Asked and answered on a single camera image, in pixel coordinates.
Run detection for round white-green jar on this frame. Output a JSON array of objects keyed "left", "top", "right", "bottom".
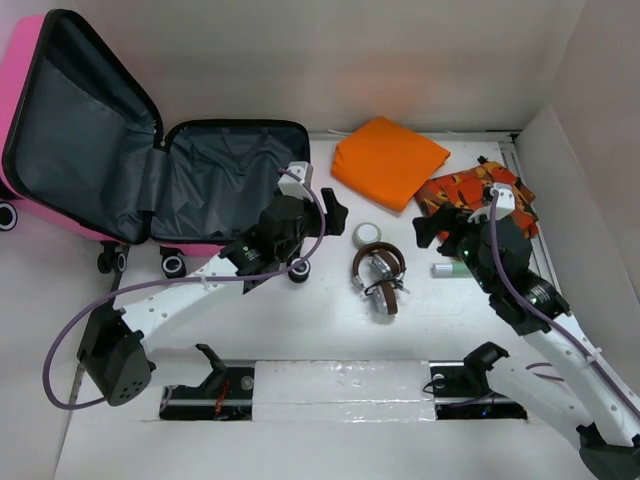
[{"left": 352, "top": 222, "right": 382, "bottom": 249}]

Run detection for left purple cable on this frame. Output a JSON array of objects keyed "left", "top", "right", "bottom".
[{"left": 42, "top": 168, "right": 329, "bottom": 411}]

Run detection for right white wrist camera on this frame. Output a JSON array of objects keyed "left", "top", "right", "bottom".
[{"left": 468, "top": 183, "right": 516, "bottom": 224}]

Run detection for aluminium frame rail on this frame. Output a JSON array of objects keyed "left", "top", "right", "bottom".
[{"left": 492, "top": 133, "right": 573, "bottom": 317}]

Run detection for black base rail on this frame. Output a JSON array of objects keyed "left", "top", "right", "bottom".
[{"left": 159, "top": 360, "right": 528, "bottom": 423}]

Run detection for green white tube bottle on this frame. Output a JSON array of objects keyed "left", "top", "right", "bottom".
[{"left": 431, "top": 261, "right": 472, "bottom": 278}]

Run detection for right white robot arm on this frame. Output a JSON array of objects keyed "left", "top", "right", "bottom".
[{"left": 412, "top": 204, "right": 639, "bottom": 479}]

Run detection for orange camouflage cloth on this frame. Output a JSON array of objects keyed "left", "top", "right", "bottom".
[{"left": 413, "top": 155, "right": 540, "bottom": 246}]

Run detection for brown headphones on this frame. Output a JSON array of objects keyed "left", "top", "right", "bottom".
[{"left": 351, "top": 241, "right": 408, "bottom": 316}]

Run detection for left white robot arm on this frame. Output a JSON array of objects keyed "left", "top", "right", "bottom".
[{"left": 78, "top": 188, "right": 348, "bottom": 406}]

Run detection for pink hard-shell suitcase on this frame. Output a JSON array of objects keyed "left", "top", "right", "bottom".
[{"left": 1, "top": 9, "right": 310, "bottom": 278}]

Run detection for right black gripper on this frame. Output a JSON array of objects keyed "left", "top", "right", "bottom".
[{"left": 412, "top": 201, "right": 502, "bottom": 293}]

